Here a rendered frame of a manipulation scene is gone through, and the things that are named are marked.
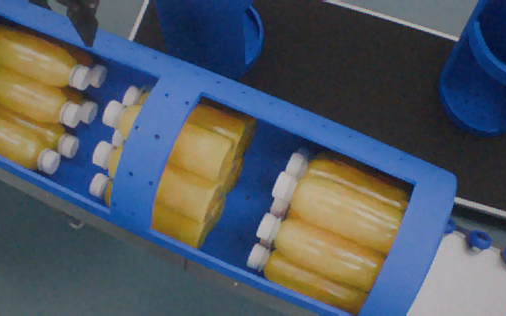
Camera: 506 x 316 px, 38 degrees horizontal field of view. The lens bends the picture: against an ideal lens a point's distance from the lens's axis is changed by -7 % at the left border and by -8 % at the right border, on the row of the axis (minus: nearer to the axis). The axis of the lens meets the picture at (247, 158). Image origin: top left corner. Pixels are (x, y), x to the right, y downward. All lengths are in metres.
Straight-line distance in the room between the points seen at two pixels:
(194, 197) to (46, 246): 1.29
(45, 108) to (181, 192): 0.30
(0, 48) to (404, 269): 0.76
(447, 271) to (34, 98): 0.79
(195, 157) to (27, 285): 1.35
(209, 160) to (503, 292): 0.61
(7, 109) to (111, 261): 1.04
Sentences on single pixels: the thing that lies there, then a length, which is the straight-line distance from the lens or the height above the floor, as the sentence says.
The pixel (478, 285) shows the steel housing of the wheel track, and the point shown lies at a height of 0.93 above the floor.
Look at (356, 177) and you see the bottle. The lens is 1.19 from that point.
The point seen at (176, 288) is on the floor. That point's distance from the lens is 2.32.
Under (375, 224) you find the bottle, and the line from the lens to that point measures 1.13.
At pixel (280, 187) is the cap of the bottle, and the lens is 1.14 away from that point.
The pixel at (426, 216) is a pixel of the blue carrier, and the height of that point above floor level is 1.23.
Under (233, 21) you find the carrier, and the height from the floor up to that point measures 0.54.
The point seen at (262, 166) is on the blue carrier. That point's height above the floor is 0.98.
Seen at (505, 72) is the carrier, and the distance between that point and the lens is 1.90.
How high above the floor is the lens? 2.29
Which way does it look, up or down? 74 degrees down
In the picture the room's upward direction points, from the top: 6 degrees counter-clockwise
